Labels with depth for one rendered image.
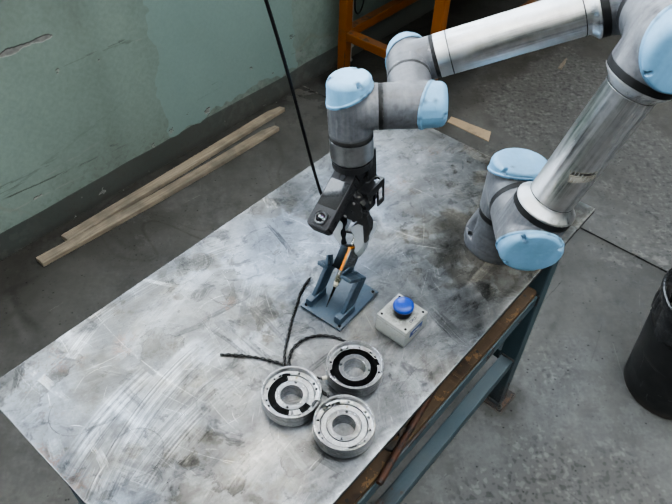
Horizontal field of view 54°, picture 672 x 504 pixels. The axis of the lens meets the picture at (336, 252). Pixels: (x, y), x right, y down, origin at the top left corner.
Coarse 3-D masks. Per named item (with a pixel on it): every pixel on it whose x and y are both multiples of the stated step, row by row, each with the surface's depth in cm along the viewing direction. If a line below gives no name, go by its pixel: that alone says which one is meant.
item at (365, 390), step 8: (344, 344) 122; (352, 344) 123; (360, 344) 122; (368, 344) 121; (336, 352) 121; (368, 352) 122; (376, 352) 121; (328, 360) 120; (344, 360) 120; (352, 360) 121; (360, 360) 121; (328, 368) 119; (344, 368) 121; (360, 368) 122; (368, 368) 119; (328, 376) 117; (344, 376) 118; (352, 376) 118; (360, 376) 118; (376, 376) 118; (336, 384) 116; (344, 384) 117; (376, 384) 117; (344, 392) 116; (352, 392) 116; (360, 392) 116; (368, 392) 117
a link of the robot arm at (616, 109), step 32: (640, 0) 97; (640, 32) 94; (608, 64) 101; (640, 64) 94; (608, 96) 102; (640, 96) 98; (576, 128) 108; (608, 128) 104; (576, 160) 109; (608, 160) 109; (512, 192) 126; (544, 192) 115; (576, 192) 113; (512, 224) 121; (544, 224) 117; (512, 256) 122; (544, 256) 121
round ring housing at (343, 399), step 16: (336, 400) 114; (352, 400) 114; (320, 416) 112; (336, 416) 112; (352, 416) 112; (368, 416) 112; (320, 432) 110; (368, 432) 110; (336, 448) 107; (352, 448) 107
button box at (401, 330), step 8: (400, 296) 129; (392, 304) 128; (384, 312) 126; (392, 312) 126; (416, 312) 126; (424, 312) 127; (376, 320) 127; (384, 320) 125; (392, 320) 125; (400, 320) 125; (408, 320) 125; (416, 320) 125; (424, 320) 128; (376, 328) 129; (384, 328) 127; (392, 328) 125; (400, 328) 124; (408, 328) 124; (416, 328) 126; (392, 336) 127; (400, 336) 125; (408, 336) 125; (400, 344) 126
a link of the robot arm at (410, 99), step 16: (400, 64) 109; (416, 64) 109; (400, 80) 106; (416, 80) 105; (432, 80) 105; (384, 96) 104; (400, 96) 103; (416, 96) 103; (432, 96) 103; (384, 112) 104; (400, 112) 104; (416, 112) 104; (432, 112) 104; (384, 128) 107; (400, 128) 107; (416, 128) 107
